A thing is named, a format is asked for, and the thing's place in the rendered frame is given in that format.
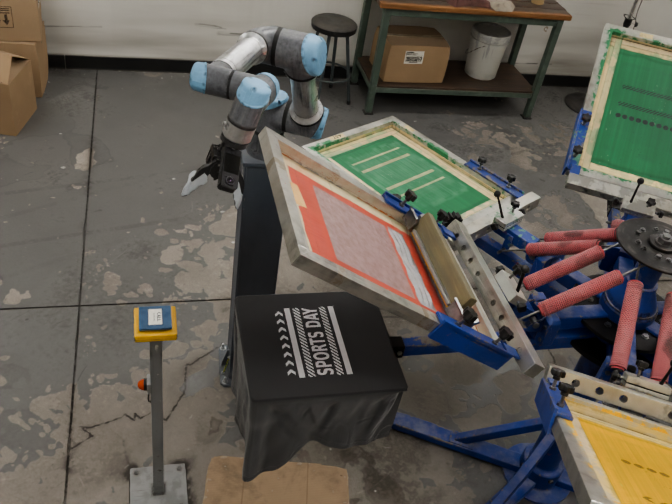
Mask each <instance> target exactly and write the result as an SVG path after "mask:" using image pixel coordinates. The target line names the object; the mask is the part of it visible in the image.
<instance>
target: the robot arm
mask: <svg viewBox="0 0 672 504"><path fill-rule="evenodd" d="M326 54H327V45H326V42H325V40H324V39H323V38H322V37H320V36H317V35H315V34H312V33H305V32H300V31H296V30H292V29H287V28H283V27H279V26H272V25H270V26H261V27H257V28H254V29H251V30H248V31H247V32H245V33H243V34H242V35H241V36H240V37H239V38H238V39H237V41H236V44H235V45H234V46H232V47H231V48H230V49H229V50H227V51H226V52H225V53H224V54H222V55H221V56H220V57H218V58H217V59H216V60H215V61H213V62H212V63H211V64H208V63H207V62H204V63H203V62H196V63H195V64H194V65H193V67H192V69H191V72H190V78H189V83H190V87H191V88H192V89H193V90H194V91H198V92H201V93H203V94H209V95H213V96H217V97H221V98H225V99H229V100H233V103H232V106H231V108H230V111H229V113H228V116H227V119H226V121H223V123H222V124H223V125H224V126H223V129H222V133H221V135H220V139H221V140H222V142H221V144H219V145H216V144H213V143H212V145H211V147H210V150H209V152H208V155H207V157H206V164H203V165H202V166H201V167H199V168H198V170H197V171H192V172H191V173H190V174H189V178H188V182H187V183H186V185H185V186H184V188H183V190H182V193H181V195H182V196H186V195H189V194H190V193H191V191H193V190H196V188H197V187H198V186H200V185H204V184H205V183H207V182H208V180H207V176H208V175H209V174H210V175H211V177H213V180H217V179H218V184H217V188H218V189H219V190H222V191H225V192H229V193H233V199H234V203H235V208H236V209H238V208H239V206H240V204H241V201H242V196H243V191H244V184H245V183H244V178H243V175H242V174H241V170H240V163H241V154H242V152H241V151H240V150H244V149H246V151H247V153H248V154H249V155H250V156H251V157H253V158H255V159H258V160H261V161H264V157H263V153H262V149H261V145H260V141H259V137H258V135H259V133H260V132H261V131H262V130H263V128H264V127H265V126H266V127H268V128H270V129H271V130H273V131H275V132H276V133H278V134H280V135H281V136H283V137H284V138H285V136H284V132H287V133H292V134H296V135H300V136H304V137H308V138H310V139H320V138H321V136H322V133H323V130H324V127H325V124H326V120H327V117H328V113H329V109H327V108H325V107H323V106H322V104H321V102H320V101H319V100H318V90H317V76H320V75H321V74H322V72H323V70H324V68H325V64H326V58H327V56H326ZM260 63H262V64H267V65H271V66H275V67H279V68H283V69H284V72H285V74H286V75H287V77H288V78H289V79H290V83H291V91H292V99H293V100H291V99H289V96H288V94H287V93H286V92H284V91H282V90H280V87H279V82H278V80H277V79H276V77H275V76H273V75H272V74H270V73H266V72H263V73H259V74H257V75H254V74H250V73H245V72H246V71H248V70H249V69H250V68H251V67H252V66H253V65H258V64H260ZM214 146H215V147H214ZM216 146H217V147H216ZM218 147H219V148H218ZM210 151H211V153H210ZM209 154H210V155H209ZM208 156H209V158H208Z"/></svg>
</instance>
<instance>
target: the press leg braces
mask: <svg viewBox="0 0 672 504"><path fill-rule="evenodd" d="M542 428H543V424H542V421H541V418H540V417H538V418H533V419H528V420H523V421H517V422H512V423H507V424H502V425H496V426H491V427H486V428H481V429H476V430H470V431H465V432H458V431H455V430H451V434H450V438H449V442H451V443H454V444H456V445H459V446H462V447H465V448H468V449H471V450H473V447H474V442H480V441H485V440H491V439H496V438H502V437H507V436H513V435H519V434H524V433H530V432H535V431H541V430H542ZM554 442H555V438H554V436H553V435H551V434H550V435H545V436H544V438H543V439H542V440H541V442H540V443H539V444H538V445H537V447H536V448H535V449H534V451H533V452H532V453H531V454H530V456H529V457H528V458H527V459H526V461H525V462H524V463H523V464H522V466H521V467H520V468H519V469H518V471H517V472H516V473H515V474H514V475H513V477H512V478H511V479H510V480H509V482H508V483H507V484H506V485H505V486H504V488H503V489H502V490H501V491H500V492H499V494H498V495H497V496H496V497H495V498H492V499H491V500H490V501H489V502H488V503H486V504H506V502H507V501H508V500H509V499H510V498H511V496H512V495H513V494H514V493H515V492H516V491H517V489H518V488H519V487H520V486H521V484H522V483H523V482H524V481H525V480H526V478H527V477H528V476H529V475H530V473H531V472H532V471H533V470H534V468H535V467H536V466H537V465H538V463H539V462H540V461H541V460H542V458H543V457H544V456H545V454H546V453H547V452H548V451H549V449H550V448H551V447H552V445H553V444H554Z"/></svg>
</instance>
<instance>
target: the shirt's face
mask: <svg viewBox="0 0 672 504"><path fill-rule="evenodd" d="M237 305H238V311H239V317H240V324H241V330H242V336H243V342H244V349H245V355H246V361H247V368H248V374H249V380H250V386H251V393H252V397H253V398H254V399H267V398H279V397H292V396H304V395H317V394H330V393H342V392H355V391H368V390H380V389H393V388H405V387H407V388H408V385H407V383H406V380H405V377H404V375H403V372H402V369H401V366H400V364H399V361H398V358H397V356H396V353H395V350H394V347H393V345H392V342H391V339H390V337H389V334H388V331H387V328H386V326H385V323H384V320H383V317H382V315H381V312H380V309H379V307H377V306H375V305H373V304H371V303H369V302H367V301H365V300H363V299H361V298H358V297H356V296H354V295H352V294H350V293H348V292H331V293H307V294H283V295H260V296H239V297H237ZM327 306H334V307H335V310H336V313H337V316H338V320H339V323H340V326H341V330H342V333H343V336H344V340H345V343H346V346H347V350H348V353H349V356H350V359H351V363H352V366H353V369H354V373H355V374H345V375H331V376H318V377H304V378H290V379H288V377H287V372H286V368H285V363H284V358H283V353H282V349H281V344H280V339H279V334H278V330H277V325H276V320H275V315H274V311H273V309H285V308H306V307H327Z"/></svg>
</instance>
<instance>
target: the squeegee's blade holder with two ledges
mask: <svg viewBox="0 0 672 504"><path fill-rule="evenodd" d="M412 233H413V235H414V237H415V239H416V241H417V243H418V246H419V248H420V250H421V252H422V254H423V256H424V258H425V260H426V263H427V265H428V267H429V269H430V271H431V273H432V275H433V277H434V280H435V282H436V284H437V286H438V288H439V290H440V292H441V295H442V297H443V299H444V301H445V303H446V305H447V306H449V305H450V304H451V302H450V300H449V298H448V296H447V294H446V291H445V289H444V287H443V285H442V283H441V281H440V279H439V277H438V275H437V273H436V270H435V268H434V266H433V264H432V262H431V260H430V258H429V256H428V254H427V252H426V250H425V247H424V245H423V243H422V241H421V239H420V237H419V235H418V233H417V231H416V230H415V229H413V230H412Z"/></svg>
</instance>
